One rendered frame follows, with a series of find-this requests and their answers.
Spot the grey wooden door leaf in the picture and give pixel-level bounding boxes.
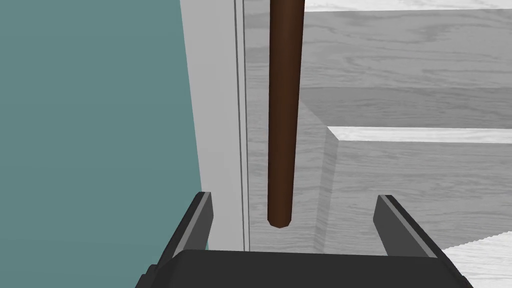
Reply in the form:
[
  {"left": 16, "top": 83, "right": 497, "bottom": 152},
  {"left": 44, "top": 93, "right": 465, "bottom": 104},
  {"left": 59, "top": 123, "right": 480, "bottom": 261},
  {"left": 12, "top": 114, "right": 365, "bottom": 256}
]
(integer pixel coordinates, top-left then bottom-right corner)
[{"left": 242, "top": 0, "right": 512, "bottom": 288}]

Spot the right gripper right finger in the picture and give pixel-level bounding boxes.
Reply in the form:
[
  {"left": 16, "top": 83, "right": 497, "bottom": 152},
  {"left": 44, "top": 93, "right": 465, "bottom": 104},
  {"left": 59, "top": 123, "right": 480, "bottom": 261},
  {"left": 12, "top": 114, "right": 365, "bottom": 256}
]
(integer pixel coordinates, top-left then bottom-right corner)
[{"left": 372, "top": 194, "right": 450, "bottom": 259}]

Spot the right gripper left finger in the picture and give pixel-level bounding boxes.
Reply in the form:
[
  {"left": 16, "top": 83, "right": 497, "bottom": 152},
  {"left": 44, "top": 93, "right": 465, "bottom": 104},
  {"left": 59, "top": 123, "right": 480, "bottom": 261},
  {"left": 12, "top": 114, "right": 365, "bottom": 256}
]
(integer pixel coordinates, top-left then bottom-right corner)
[{"left": 156, "top": 191, "right": 215, "bottom": 268}]

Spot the brown bar handle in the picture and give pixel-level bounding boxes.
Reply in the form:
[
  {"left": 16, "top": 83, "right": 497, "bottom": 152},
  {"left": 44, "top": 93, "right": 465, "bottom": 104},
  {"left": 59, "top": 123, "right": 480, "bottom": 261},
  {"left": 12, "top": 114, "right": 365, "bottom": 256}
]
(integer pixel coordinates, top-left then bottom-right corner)
[{"left": 266, "top": 0, "right": 306, "bottom": 229}]

